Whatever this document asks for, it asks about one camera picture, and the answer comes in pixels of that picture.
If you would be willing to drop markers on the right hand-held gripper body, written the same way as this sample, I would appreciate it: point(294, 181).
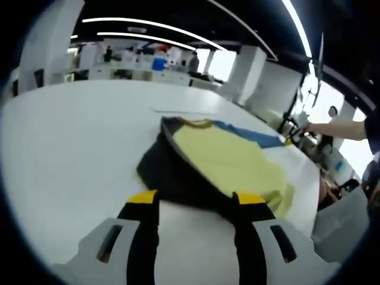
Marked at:
point(302, 121)

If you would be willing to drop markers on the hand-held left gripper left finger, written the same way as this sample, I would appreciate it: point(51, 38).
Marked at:
point(142, 237)

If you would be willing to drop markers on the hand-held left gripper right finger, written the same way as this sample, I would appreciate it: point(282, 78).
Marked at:
point(249, 237)

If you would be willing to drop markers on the yellow garment with grey blue sleeves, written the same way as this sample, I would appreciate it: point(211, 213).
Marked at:
point(222, 154)

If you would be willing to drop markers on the black tripod stand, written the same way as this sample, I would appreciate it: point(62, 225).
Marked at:
point(292, 115)

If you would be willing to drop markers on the white square pillar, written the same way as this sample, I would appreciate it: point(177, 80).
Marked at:
point(50, 44)
point(264, 77)

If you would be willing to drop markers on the person's dark patterned clothing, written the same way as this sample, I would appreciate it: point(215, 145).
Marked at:
point(372, 133)

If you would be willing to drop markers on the ceiling light strip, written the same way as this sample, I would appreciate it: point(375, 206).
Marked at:
point(154, 23)
point(148, 37)
point(300, 26)

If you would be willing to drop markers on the white cabinet row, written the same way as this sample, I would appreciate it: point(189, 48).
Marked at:
point(166, 77)

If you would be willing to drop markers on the blue crate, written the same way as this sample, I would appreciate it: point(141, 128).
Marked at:
point(158, 63)

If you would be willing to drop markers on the black box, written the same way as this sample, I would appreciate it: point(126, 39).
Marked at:
point(39, 77)

